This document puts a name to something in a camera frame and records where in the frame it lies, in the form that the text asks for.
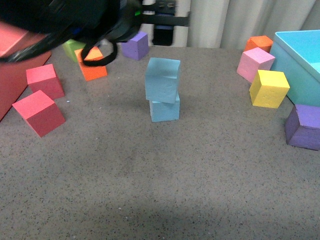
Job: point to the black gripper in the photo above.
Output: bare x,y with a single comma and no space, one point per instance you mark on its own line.
130,20

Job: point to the light blue foam cube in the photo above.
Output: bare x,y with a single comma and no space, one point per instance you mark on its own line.
162,111
162,79

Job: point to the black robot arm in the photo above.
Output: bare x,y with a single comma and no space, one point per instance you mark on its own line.
100,24

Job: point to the rear purple foam cube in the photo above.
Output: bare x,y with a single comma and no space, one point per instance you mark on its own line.
137,47

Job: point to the purple foam cube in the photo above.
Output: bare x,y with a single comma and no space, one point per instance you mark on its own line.
137,47
302,127

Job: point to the white pleated curtain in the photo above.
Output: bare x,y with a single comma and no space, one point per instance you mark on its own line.
229,23

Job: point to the left orange foam cube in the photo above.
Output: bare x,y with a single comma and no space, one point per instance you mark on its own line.
91,72

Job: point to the orange foam cube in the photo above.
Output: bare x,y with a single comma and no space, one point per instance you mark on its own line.
263,42
91,72

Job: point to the green foam cube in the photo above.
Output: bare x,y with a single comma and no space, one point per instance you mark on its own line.
71,46

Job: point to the pink foam cube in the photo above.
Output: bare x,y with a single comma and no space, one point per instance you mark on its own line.
253,60

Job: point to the right orange foam cube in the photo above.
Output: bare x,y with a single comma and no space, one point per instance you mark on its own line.
263,42

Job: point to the yellow foam cube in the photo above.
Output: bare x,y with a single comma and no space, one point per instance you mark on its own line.
268,89

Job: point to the rear red foam cube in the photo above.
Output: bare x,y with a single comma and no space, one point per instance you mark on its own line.
45,78

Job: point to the red foam cube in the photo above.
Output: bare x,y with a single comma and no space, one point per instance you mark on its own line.
45,78
40,112

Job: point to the light blue plastic bin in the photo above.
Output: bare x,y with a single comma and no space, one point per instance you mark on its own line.
297,55

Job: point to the front red foam cube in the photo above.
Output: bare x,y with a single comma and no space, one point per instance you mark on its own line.
40,112

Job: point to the red plastic bin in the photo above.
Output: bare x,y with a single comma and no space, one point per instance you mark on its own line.
13,80

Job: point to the right purple foam cube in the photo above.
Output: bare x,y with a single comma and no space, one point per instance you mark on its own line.
302,127

